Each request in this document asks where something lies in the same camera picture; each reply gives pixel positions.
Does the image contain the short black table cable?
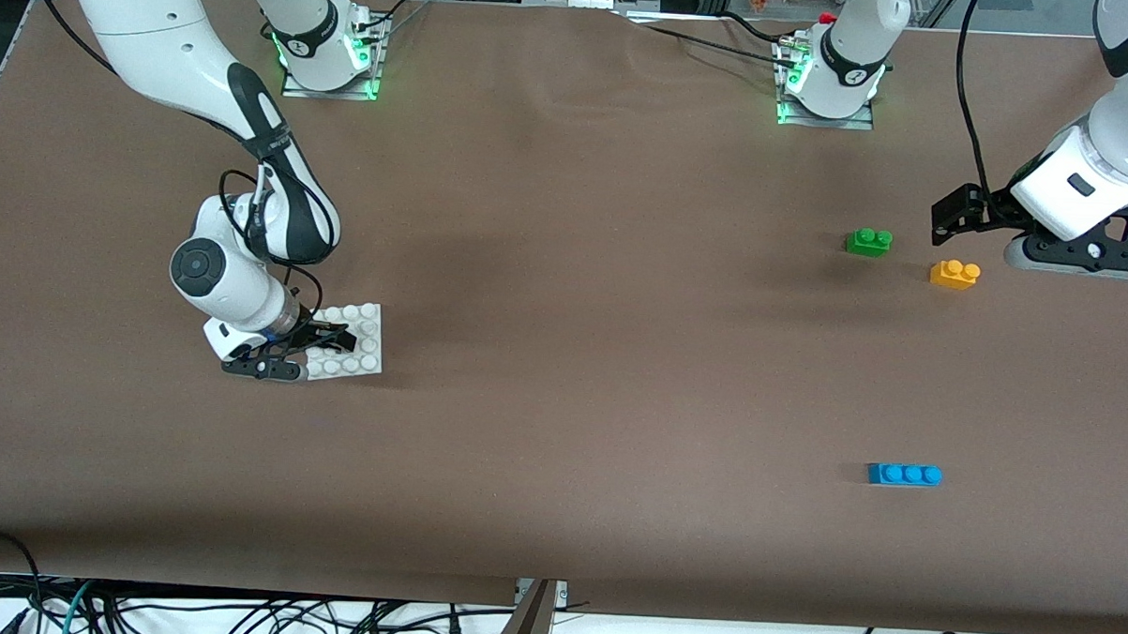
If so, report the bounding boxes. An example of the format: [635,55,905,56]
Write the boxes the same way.
[719,11,793,42]

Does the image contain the brown table cover sheet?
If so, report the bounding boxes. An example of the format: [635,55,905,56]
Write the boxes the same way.
[0,0,1128,634]

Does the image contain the dark table support beam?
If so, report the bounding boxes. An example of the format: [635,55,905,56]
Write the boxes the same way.
[490,578,556,634]

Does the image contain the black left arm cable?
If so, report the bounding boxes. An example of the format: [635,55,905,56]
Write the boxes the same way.
[951,0,1003,197]

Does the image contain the white studded base plate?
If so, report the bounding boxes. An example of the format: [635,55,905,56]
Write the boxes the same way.
[302,299,384,384]

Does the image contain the green two-stud block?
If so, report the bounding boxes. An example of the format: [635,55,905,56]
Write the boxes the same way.
[845,227,895,259]

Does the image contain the teal floor cable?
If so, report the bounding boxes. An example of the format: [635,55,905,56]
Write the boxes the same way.
[58,578,96,634]

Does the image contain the silver bolted edge bracket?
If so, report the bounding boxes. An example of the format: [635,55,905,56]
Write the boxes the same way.
[515,578,570,611]

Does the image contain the yellow two-stud block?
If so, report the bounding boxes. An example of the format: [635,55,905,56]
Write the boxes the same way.
[929,259,982,292]

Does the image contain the blue three-stud block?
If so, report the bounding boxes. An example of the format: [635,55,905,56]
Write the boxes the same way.
[865,461,944,489]

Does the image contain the long black table cable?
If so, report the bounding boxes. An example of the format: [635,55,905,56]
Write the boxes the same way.
[640,22,809,73]

